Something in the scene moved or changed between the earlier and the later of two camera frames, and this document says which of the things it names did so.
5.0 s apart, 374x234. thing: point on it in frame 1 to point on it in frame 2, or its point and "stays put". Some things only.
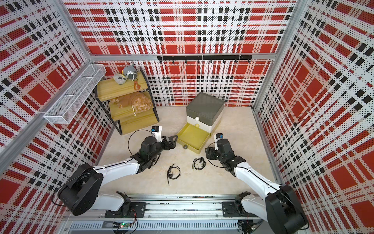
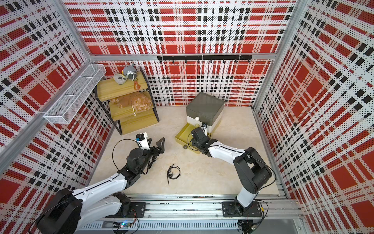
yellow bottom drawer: (194, 138) stays put
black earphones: (170, 173) stays put
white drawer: (203, 126) stays put
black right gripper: (210, 152) to (194, 143)
